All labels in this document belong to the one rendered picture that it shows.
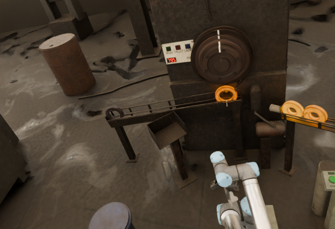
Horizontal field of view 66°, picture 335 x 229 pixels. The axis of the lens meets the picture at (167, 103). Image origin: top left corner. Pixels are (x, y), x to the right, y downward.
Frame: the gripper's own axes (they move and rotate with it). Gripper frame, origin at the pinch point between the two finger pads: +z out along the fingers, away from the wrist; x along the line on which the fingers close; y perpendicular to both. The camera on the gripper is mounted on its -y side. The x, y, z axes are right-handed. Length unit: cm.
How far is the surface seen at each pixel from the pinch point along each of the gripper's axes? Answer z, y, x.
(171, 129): -15, -52, 60
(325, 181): 14, 52, 17
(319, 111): -6, 59, 59
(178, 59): -63, -31, 90
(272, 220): 36.2, 15.5, 6.7
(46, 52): -101, -268, 200
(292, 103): -11, 44, 69
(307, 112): -4, 52, 64
